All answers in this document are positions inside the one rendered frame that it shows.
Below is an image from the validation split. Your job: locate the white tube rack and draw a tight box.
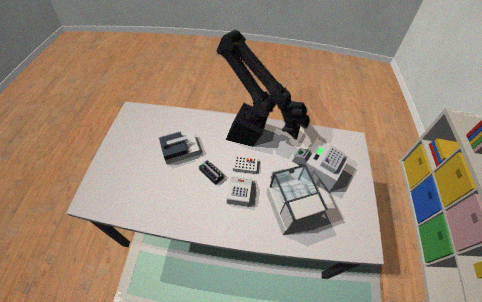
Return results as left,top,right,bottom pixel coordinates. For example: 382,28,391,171
233,155,258,174

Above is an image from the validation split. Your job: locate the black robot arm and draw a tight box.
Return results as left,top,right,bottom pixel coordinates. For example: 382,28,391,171
216,30,310,129

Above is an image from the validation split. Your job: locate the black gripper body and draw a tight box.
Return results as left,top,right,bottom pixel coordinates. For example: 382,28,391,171
282,117,300,134

